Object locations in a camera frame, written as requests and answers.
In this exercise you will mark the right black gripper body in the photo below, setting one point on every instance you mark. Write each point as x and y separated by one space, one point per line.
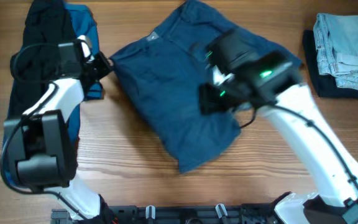
208 99

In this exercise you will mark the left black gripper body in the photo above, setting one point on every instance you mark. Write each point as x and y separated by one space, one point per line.
95 66

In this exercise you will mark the dark blue denim shorts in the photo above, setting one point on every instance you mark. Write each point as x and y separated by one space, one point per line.
161 74

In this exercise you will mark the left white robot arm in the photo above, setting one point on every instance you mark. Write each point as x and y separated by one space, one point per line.
38 157

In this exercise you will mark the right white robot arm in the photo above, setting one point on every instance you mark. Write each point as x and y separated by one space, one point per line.
273 86

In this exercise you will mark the teal blue garment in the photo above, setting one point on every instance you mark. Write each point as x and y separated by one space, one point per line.
83 24

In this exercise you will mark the black garment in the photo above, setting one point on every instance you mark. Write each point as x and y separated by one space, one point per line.
47 24

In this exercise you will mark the dark folded garment under jeans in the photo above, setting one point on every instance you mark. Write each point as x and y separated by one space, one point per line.
324 86

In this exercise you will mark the light blue folded jeans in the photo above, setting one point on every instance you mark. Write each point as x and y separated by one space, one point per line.
336 44

